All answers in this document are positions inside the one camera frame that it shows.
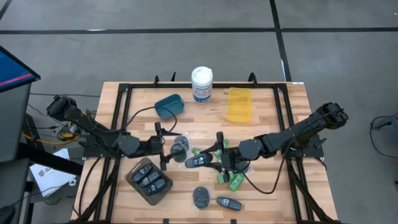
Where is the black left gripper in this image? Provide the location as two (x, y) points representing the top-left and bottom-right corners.
(146, 121), (183, 171)

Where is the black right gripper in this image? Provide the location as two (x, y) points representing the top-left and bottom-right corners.
(206, 131), (242, 184)

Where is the bagged black round brush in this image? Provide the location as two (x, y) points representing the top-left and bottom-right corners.
(174, 134), (191, 150)
(170, 143), (189, 164)
(192, 185), (212, 210)

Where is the teal plastic bin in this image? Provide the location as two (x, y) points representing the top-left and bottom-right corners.
(154, 93), (185, 121)

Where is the dark brown plastic tray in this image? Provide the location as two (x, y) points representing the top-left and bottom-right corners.
(125, 157), (174, 207)

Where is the yellow plastic bin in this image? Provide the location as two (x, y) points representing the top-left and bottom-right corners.
(226, 86), (253, 124)

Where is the white wipes canister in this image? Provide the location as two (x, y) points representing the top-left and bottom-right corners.
(190, 65), (214, 105)

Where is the white printed paper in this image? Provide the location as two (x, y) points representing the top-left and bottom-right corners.
(29, 148), (77, 198)

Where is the grey cabinet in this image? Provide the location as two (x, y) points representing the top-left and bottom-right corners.
(0, 83), (32, 163)

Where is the blue screen monitor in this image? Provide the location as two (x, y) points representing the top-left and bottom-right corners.
(0, 45), (41, 93)

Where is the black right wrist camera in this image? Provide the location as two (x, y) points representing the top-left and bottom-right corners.
(225, 151), (239, 164)

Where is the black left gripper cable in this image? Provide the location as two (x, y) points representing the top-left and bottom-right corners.
(123, 105), (178, 138)

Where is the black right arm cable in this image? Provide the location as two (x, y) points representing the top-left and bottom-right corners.
(241, 133), (299, 195)

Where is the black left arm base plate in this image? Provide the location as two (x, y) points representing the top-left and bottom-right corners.
(82, 138), (125, 159)

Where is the black metal table frame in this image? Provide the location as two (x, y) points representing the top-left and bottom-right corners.
(73, 72), (340, 224)

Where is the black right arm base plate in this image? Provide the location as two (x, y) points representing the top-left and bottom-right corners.
(279, 133), (326, 159)

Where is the yellow cable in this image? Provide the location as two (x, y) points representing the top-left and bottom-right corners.
(21, 132), (80, 146)

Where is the black floor cable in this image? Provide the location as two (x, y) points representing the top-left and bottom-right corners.
(369, 111), (398, 159)

